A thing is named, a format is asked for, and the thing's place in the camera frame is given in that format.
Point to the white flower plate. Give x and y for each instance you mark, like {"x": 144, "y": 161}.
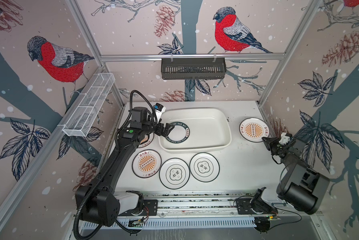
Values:
{"x": 174, "y": 173}
{"x": 204, "y": 167}

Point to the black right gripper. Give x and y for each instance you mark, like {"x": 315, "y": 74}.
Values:
{"x": 272, "y": 141}

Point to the white plastic bin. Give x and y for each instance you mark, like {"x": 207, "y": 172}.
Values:
{"x": 209, "y": 130}

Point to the aluminium front rail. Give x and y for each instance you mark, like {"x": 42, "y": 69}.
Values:
{"x": 199, "y": 205}

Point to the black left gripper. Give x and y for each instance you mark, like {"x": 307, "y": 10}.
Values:
{"x": 166, "y": 130}

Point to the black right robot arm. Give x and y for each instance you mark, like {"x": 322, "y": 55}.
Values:
{"x": 301, "y": 186}

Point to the black hanging wire basket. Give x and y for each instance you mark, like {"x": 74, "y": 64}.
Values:
{"x": 193, "y": 69}

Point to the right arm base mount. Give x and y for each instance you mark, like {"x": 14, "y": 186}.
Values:
{"x": 245, "y": 206}

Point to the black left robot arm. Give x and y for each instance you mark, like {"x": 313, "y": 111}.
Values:
{"x": 96, "y": 202}

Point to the white mesh wall shelf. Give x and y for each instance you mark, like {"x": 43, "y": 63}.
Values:
{"x": 85, "y": 113}

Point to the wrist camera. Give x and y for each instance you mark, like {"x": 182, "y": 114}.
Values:
{"x": 285, "y": 138}
{"x": 159, "y": 110}

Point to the orange plate far left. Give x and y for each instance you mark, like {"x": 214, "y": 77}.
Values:
{"x": 146, "y": 141}

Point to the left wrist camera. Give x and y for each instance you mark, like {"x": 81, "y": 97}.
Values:
{"x": 159, "y": 110}

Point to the green rim plate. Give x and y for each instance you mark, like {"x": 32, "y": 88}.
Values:
{"x": 179, "y": 134}

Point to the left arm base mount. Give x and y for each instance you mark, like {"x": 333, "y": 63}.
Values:
{"x": 149, "y": 209}

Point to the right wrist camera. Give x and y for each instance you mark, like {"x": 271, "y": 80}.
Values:
{"x": 285, "y": 138}

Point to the orange sunburst plate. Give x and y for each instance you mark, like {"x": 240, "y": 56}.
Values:
{"x": 146, "y": 164}
{"x": 254, "y": 129}

